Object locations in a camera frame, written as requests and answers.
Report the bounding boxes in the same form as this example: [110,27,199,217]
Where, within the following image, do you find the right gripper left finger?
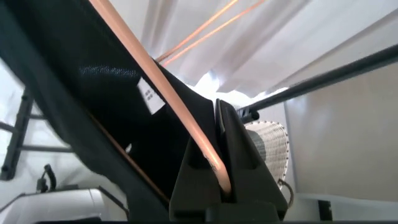
[169,138,223,222]

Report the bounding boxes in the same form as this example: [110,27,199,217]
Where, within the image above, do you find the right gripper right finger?
[215,98,289,220]

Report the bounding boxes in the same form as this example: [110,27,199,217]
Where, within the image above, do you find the pink clothes hanger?
[154,0,267,68]
[88,0,233,203]

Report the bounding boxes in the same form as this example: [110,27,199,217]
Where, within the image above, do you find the black short-sleeved shirt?
[0,0,219,223]

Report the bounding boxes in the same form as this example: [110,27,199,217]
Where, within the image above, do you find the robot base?
[0,164,130,224]

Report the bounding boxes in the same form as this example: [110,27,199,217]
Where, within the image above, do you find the white laundry basket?
[243,120,295,209]

